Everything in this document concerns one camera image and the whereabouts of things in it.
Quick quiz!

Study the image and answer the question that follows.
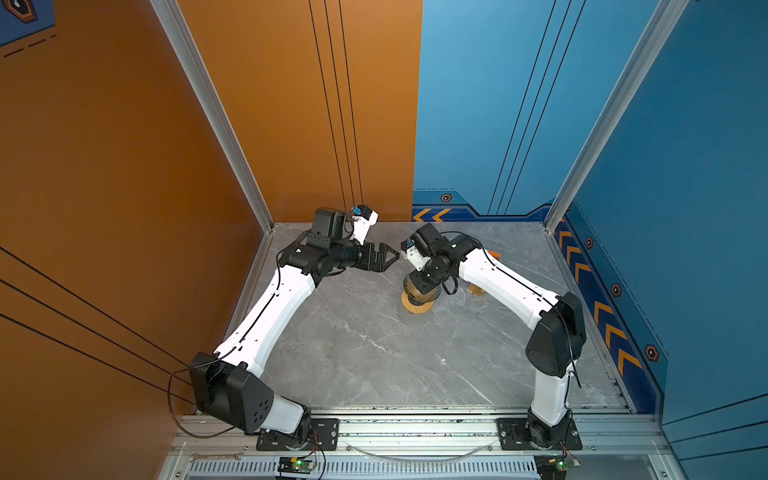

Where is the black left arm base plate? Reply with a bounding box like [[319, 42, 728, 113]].
[[256, 418, 340, 452]]

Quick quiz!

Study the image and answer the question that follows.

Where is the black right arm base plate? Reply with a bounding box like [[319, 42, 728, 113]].
[[496, 415, 583, 451]]

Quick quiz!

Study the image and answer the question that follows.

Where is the aluminium left corner post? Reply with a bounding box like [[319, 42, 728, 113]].
[[150, 0, 274, 234]]

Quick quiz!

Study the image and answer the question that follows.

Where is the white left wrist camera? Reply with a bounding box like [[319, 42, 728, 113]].
[[351, 205, 379, 244]]

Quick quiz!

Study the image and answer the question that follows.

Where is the green circuit board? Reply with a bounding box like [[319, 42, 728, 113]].
[[277, 457, 318, 479], [534, 457, 581, 480]]

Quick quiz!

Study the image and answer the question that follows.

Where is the aluminium corner post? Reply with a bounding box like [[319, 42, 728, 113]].
[[150, 0, 274, 234], [543, 0, 689, 234]]

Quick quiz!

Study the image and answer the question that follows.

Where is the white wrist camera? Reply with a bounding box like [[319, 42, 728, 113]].
[[351, 205, 379, 244], [401, 239, 430, 271]]

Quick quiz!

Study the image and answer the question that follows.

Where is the wooden ring dripper stand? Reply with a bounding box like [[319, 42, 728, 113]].
[[401, 293, 434, 315]]

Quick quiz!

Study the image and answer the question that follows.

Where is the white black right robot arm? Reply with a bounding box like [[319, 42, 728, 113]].
[[401, 224, 587, 449]]

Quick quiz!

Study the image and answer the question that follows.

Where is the green circuit board right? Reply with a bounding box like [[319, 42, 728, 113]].
[[534, 457, 581, 480]]

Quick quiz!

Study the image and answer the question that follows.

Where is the aluminium front rail frame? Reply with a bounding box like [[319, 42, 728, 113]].
[[158, 407, 686, 479]]

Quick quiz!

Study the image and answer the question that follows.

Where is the aluminium right corner post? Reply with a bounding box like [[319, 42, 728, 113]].
[[543, 0, 689, 234]]

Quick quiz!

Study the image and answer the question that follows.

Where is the green circuit board left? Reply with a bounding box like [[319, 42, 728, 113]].
[[277, 457, 318, 479]]

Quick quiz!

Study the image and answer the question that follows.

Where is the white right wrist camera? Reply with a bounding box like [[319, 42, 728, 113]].
[[401, 239, 430, 271]]

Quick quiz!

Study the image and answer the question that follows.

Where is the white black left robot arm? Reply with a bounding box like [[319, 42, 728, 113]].
[[188, 205, 399, 444]]

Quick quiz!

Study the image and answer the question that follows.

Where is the clear cable loop on rail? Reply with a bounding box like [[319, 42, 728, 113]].
[[344, 442, 496, 464]]

